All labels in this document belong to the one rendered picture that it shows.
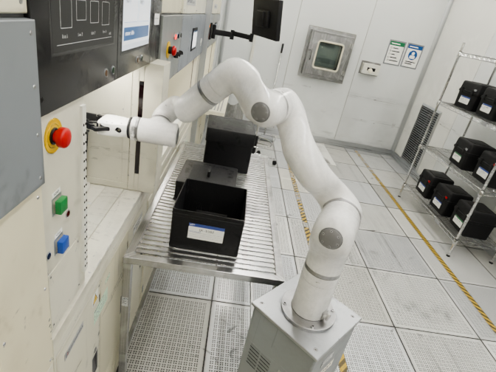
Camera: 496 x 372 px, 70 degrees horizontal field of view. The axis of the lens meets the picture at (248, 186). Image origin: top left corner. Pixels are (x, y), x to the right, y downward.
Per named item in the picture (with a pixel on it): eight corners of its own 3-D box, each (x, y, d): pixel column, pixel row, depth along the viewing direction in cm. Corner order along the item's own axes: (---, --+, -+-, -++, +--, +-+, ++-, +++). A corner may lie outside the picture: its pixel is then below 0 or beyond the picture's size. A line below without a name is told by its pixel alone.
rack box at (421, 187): (412, 187, 418) (421, 167, 407) (435, 191, 419) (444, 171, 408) (422, 198, 391) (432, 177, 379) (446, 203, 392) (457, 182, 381)
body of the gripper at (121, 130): (129, 143, 121) (95, 137, 120) (136, 133, 130) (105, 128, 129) (130, 122, 118) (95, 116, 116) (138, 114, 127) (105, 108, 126)
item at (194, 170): (232, 209, 174) (237, 186, 168) (172, 199, 172) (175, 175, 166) (235, 184, 200) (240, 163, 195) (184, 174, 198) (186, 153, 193)
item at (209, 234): (167, 246, 139) (172, 208, 132) (181, 210, 164) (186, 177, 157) (237, 257, 141) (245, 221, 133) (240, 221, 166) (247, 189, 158)
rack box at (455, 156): (445, 158, 366) (456, 134, 355) (472, 164, 366) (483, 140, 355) (458, 169, 339) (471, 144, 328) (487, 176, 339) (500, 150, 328)
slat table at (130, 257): (246, 406, 166) (284, 281, 134) (116, 390, 161) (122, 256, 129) (247, 243, 283) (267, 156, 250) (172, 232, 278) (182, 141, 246)
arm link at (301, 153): (327, 252, 106) (338, 228, 120) (364, 239, 100) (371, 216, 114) (243, 103, 102) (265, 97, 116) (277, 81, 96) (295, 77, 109)
